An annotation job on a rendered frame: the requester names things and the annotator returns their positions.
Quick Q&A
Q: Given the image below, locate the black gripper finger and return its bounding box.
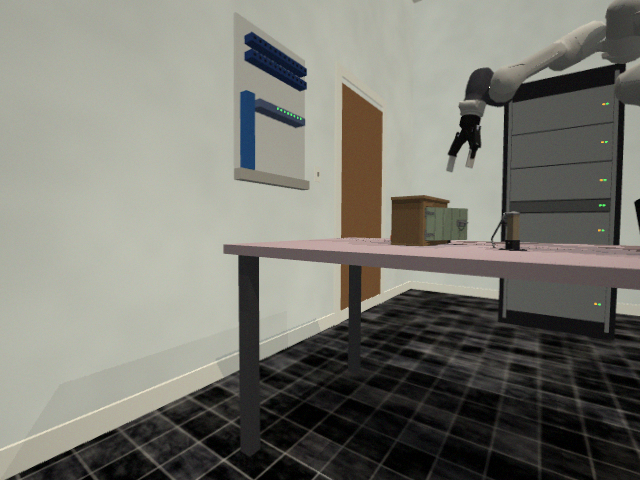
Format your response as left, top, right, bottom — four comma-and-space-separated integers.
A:
464, 124, 481, 168
446, 131, 465, 172

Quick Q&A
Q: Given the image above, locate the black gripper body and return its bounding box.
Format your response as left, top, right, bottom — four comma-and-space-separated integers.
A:
459, 114, 481, 141

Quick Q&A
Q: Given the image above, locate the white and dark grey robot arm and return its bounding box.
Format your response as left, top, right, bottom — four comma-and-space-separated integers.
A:
458, 0, 640, 118

